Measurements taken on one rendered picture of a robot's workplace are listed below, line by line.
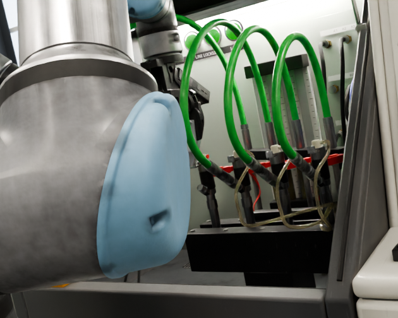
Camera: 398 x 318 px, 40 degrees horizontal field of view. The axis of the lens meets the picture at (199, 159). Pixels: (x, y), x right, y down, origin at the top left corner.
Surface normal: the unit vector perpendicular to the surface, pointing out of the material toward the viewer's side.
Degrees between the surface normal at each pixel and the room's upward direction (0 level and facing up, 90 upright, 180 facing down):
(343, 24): 90
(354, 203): 43
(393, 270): 0
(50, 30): 63
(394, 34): 76
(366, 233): 90
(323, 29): 90
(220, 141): 90
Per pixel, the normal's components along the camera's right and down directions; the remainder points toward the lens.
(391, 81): -0.55, -0.03
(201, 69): -0.52, 0.21
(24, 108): -0.43, -0.25
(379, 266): -0.20, -0.97
